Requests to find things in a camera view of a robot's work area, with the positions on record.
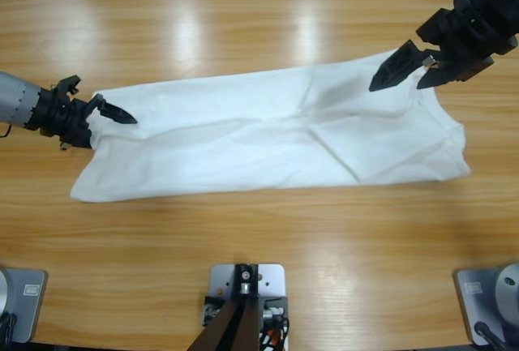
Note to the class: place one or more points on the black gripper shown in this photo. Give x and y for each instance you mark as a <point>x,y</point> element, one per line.
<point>61,120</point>
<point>478,31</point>

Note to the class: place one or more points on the white t-shirt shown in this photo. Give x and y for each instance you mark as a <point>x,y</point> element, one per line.
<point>243,136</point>

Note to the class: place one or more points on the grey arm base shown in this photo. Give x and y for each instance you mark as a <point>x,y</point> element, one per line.
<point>28,306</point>
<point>478,298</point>

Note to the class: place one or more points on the white mounting block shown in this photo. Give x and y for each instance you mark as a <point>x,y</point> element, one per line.
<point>271,280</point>

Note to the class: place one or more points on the dark brown post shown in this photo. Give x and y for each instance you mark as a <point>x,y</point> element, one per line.
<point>243,326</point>

